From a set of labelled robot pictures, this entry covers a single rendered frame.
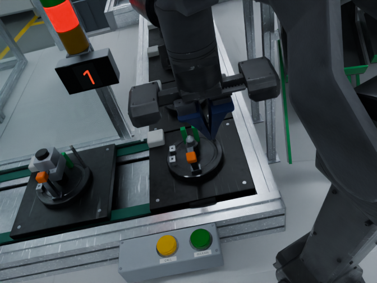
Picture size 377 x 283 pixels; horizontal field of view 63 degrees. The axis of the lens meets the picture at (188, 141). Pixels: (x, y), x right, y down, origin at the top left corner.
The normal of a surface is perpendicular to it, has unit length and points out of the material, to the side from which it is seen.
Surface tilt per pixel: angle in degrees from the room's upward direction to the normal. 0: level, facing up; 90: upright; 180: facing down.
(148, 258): 0
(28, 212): 0
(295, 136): 45
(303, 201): 0
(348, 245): 90
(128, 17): 90
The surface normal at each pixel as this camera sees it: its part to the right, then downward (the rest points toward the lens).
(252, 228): 0.10, 0.69
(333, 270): -0.87, 0.46
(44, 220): -0.20, -0.69
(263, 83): -0.07, 0.00
